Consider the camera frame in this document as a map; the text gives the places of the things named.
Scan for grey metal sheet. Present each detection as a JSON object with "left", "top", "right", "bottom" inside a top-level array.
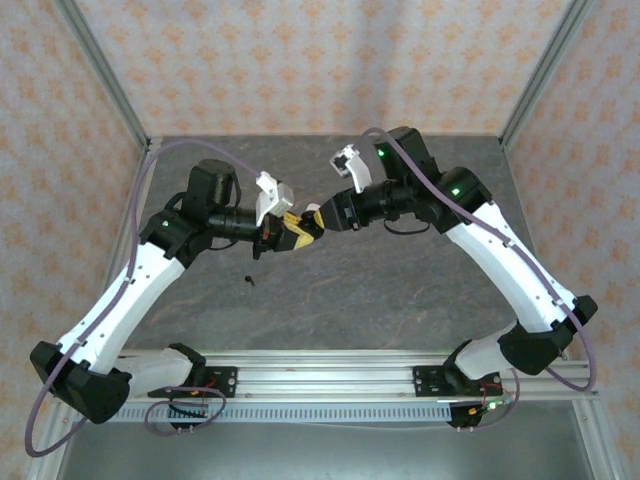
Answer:
[{"left": 54, "top": 422, "right": 601, "bottom": 480}]

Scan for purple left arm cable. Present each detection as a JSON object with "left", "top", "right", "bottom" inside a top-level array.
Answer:
[{"left": 24, "top": 140, "right": 264, "bottom": 457}]

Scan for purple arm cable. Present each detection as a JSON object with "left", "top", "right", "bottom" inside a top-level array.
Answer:
[
  {"left": 24, "top": 140, "right": 264, "bottom": 457},
  {"left": 360, "top": 127, "right": 599, "bottom": 432}
]

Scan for aluminium table side rail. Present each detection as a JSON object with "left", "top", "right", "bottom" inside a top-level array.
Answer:
[
  {"left": 89, "top": 137, "right": 164, "bottom": 361},
  {"left": 499, "top": 139, "right": 571, "bottom": 361}
]

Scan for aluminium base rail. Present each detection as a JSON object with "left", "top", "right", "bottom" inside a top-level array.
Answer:
[{"left": 114, "top": 349, "right": 599, "bottom": 401}]

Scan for red orange wires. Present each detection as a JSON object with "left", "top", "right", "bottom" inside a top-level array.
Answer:
[
  {"left": 187, "top": 374, "right": 219, "bottom": 401},
  {"left": 467, "top": 380, "right": 512, "bottom": 417}
]

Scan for perforated grey cable duct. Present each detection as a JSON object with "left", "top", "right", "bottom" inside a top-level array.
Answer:
[{"left": 117, "top": 403, "right": 454, "bottom": 424}]

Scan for aluminium frame post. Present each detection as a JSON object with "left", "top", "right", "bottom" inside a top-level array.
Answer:
[
  {"left": 54, "top": 0, "right": 151, "bottom": 151},
  {"left": 499, "top": 0, "right": 594, "bottom": 151}
]

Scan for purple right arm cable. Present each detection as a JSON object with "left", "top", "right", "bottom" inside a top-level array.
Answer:
[{"left": 360, "top": 127, "right": 599, "bottom": 432}]

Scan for aluminium lower frame rail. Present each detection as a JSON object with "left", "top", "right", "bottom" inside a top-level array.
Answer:
[
  {"left": 572, "top": 399, "right": 629, "bottom": 480},
  {"left": 27, "top": 422, "right": 76, "bottom": 480}
]

